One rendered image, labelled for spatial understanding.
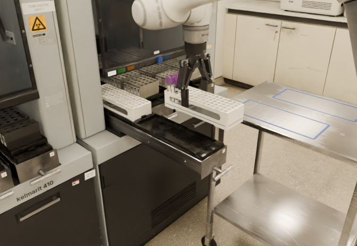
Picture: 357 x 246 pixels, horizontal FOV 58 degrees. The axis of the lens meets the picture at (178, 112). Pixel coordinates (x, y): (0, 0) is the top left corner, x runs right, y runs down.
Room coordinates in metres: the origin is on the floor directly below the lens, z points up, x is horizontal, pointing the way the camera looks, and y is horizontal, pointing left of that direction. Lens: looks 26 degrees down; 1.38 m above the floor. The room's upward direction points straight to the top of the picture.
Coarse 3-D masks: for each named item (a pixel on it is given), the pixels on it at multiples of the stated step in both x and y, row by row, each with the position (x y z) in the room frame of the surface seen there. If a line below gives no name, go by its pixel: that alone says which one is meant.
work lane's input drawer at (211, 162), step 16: (112, 112) 1.16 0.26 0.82; (128, 128) 1.08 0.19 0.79; (144, 128) 1.03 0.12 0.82; (160, 128) 1.06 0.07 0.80; (176, 128) 1.06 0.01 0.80; (144, 144) 1.02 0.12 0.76; (160, 144) 0.96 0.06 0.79; (176, 144) 0.92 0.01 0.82; (192, 144) 0.94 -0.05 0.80; (208, 144) 0.91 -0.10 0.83; (176, 160) 0.91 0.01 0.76; (192, 160) 0.86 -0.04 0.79; (208, 160) 0.86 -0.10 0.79; (224, 160) 0.92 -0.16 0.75
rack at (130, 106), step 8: (104, 88) 1.30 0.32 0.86; (112, 88) 1.30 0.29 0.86; (104, 96) 1.21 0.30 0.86; (112, 96) 1.21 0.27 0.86; (120, 96) 1.22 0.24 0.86; (128, 96) 1.22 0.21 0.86; (136, 96) 1.21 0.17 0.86; (104, 104) 1.22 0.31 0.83; (112, 104) 1.25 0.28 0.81; (120, 104) 1.13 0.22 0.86; (128, 104) 1.13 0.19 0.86; (136, 104) 1.13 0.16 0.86; (144, 104) 1.13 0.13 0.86; (120, 112) 1.14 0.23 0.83; (128, 112) 1.10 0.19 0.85; (136, 112) 1.10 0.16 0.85; (144, 112) 1.13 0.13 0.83
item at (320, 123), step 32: (256, 96) 1.32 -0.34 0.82; (288, 96) 1.32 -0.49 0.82; (320, 96) 1.32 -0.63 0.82; (256, 128) 1.05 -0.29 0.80; (288, 128) 1.02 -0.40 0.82; (320, 128) 1.02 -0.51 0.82; (352, 128) 1.02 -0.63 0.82; (256, 160) 1.50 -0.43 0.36; (352, 160) 0.82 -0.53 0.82; (256, 192) 1.32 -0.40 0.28; (288, 192) 1.32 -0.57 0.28; (256, 224) 1.10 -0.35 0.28; (288, 224) 1.10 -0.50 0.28; (320, 224) 1.10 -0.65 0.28; (352, 224) 0.79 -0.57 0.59
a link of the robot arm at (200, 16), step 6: (204, 6) 1.04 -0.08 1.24; (210, 6) 1.06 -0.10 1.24; (192, 12) 1.01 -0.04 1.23; (198, 12) 1.03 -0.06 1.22; (204, 12) 1.04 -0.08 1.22; (210, 12) 1.07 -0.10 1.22; (192, 18) 1.02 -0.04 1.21; (198, 18) 1.03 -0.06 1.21; (204, 18) 1.05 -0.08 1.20; (186, 24) 1.06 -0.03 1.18; (192, 24) 1.05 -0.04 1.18; (198, 24) 1.05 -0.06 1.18; (204, 24) 1.05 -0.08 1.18
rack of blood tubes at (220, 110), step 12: (168, 96) 1.11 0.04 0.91; (180, 96) 1.07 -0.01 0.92; (192, 96) 1.08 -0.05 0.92; (204, 96) 1.07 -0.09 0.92; (216, 96) 1.08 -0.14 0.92; (192, 108) 1.08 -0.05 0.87; (204, 108) 0.99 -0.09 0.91; (216, 108) 0.98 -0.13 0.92; (228, 108) 0.97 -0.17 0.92; (240, 108) 0.98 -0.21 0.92; (204, 120) 0.99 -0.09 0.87; (216, 120) 0.96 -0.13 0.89; (228, 120) 0.93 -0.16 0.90; (240, 120) 0.98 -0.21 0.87
